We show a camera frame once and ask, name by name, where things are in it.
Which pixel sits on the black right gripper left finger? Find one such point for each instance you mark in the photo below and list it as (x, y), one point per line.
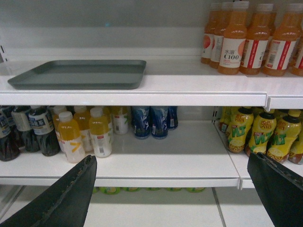
(64, 204)

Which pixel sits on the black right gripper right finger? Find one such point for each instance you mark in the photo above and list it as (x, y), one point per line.
(279, 189)

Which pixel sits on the grey-silver rectangular tray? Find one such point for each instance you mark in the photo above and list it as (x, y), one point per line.
(82, 75)

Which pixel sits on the yellow lemon tea bottle right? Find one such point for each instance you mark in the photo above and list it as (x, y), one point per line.
(285, 133)

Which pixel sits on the yellow lemon tea bottle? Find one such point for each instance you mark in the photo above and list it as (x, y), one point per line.
(285, 133)
(262, 129)
(241, 122)

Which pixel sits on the yellow lemon tea bottle middle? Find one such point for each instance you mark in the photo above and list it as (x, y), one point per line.
(262, 129)

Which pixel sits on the yellow-white drink bottle front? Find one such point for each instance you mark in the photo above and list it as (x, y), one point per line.
(71, 137)

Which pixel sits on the yellow-white drink bottle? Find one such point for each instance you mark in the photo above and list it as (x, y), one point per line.
(71, 137)
(99, 133)

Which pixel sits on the yellow lemon tea bottle left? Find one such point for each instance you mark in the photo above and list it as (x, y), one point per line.
(241, 122)

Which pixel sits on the dark tea bottle left edge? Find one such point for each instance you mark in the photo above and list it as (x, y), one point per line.
(8, 146)

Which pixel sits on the yellow-white drink bottle right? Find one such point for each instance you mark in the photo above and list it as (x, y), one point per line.
(99, 133)

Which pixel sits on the dark tea bottle front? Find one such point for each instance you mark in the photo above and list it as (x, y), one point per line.
(41, 121)

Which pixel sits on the white lower shelf board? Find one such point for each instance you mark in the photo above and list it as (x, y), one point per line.
(193, 155)

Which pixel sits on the white shelf board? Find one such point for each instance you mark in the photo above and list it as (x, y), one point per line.
(167, 82)
(193, 155)

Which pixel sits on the blue drink bottle left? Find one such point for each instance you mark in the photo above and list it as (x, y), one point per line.
(141, 121)

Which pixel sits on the blue drink bottle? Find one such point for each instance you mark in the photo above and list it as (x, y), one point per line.
(159, 122)
(141, 121)

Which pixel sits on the blue drink bottle right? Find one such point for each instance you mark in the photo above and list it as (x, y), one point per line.
(159, 122)

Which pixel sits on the orange juice bottle right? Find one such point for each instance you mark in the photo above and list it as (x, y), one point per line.
(283, 41)

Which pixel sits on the orange C100 juice bottle front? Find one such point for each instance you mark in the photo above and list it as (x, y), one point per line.
(234, 39)

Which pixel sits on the white upper shelf board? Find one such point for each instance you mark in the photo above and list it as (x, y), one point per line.
(167, 82)

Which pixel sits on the orange juice bottle red label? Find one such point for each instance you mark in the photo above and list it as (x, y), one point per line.
(256, 40)

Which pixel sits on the orange juice bottle far left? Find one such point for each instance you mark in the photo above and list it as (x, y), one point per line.
(208, 39)

